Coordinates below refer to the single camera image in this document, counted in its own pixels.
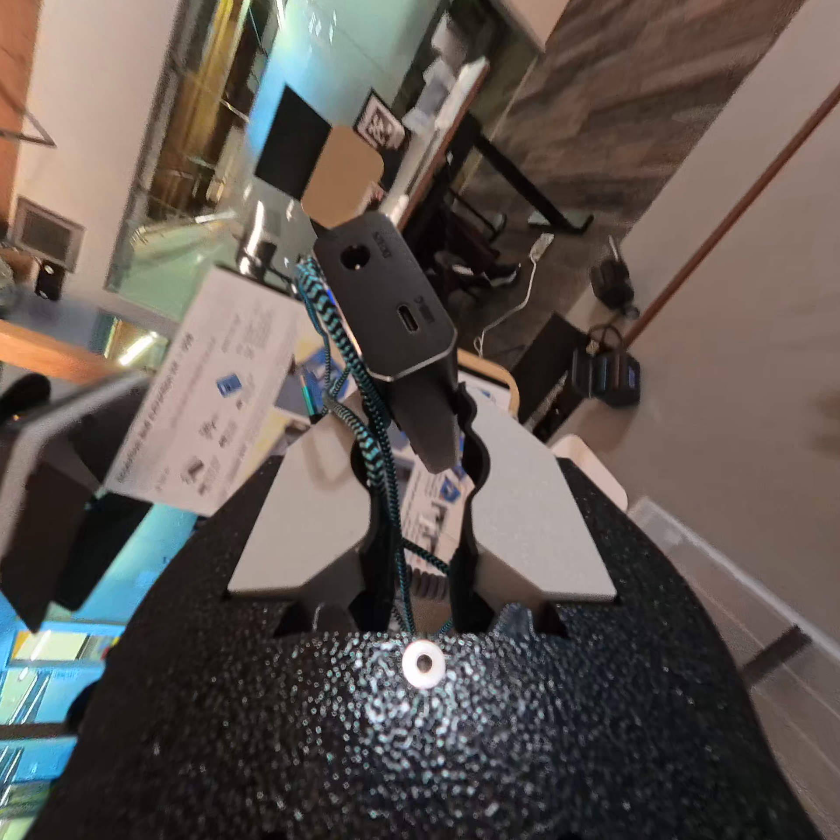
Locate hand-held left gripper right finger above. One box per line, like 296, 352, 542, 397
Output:
455, 382, 619, 623

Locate teal braided usb cable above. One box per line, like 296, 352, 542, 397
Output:
291, 255, 455, 639

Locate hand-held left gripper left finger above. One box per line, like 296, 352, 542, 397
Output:
227, 392, 389, 631

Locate black monitor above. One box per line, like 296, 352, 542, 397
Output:
252, 85, 333, 198

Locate white cable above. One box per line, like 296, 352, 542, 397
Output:
474, 232, 556, 357

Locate small black device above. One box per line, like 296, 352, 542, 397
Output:
589, 235, 641, 319

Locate wall vent grille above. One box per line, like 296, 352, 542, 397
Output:
12, 196, 88, 270

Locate black hub with blue lights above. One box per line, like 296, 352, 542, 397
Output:
570, 323, 643, 409

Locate black and white printed tag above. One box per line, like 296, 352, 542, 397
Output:
353, 91, 409, 153

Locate table with black legs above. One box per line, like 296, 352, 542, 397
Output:
392, 56, 595, 238

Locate white printed cardboard box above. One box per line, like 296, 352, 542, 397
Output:
103, 267, 307, 518

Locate dark grey usb hub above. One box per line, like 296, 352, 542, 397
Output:
312, 210, 459, 475

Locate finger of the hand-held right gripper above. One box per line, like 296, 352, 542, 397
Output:
0, 371, 153, 633

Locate black cabinet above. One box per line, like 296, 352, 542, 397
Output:
511, 312, 592, 442

